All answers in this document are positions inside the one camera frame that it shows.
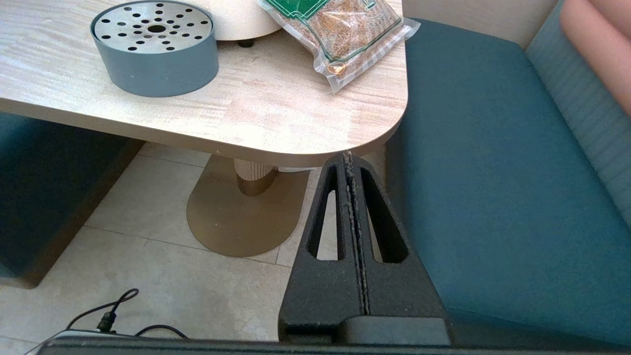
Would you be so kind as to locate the teal booth bench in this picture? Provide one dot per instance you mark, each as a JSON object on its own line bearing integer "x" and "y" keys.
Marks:
{"x": 44, "y": 187}
{"x": 493, "y": 172}

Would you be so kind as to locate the large white dark-tea drink dispenser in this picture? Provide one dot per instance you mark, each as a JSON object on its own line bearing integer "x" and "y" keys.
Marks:
{"x": 236, "y": 19}

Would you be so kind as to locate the round table pedestal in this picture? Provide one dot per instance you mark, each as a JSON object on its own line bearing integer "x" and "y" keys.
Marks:
{"x": 236, "y": 222}

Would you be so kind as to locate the clear green-print grain snack bag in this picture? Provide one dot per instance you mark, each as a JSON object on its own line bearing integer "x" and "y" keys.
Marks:
{"x": 340, "y": 34}

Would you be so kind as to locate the pink bolster cushion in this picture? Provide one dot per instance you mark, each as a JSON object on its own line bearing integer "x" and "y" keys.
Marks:
{"x": 601, "y": 44}

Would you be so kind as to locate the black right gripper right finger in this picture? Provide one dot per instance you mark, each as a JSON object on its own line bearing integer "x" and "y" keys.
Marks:
{"x": 404, "y": 296}

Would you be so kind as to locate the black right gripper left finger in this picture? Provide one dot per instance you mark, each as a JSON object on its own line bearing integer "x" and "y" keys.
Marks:
{"x": 320, "y": 296}

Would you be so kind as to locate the round blue-grey perforated drip tray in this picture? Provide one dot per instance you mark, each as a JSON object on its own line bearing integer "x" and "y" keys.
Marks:
{"x": 162, "y": 69}

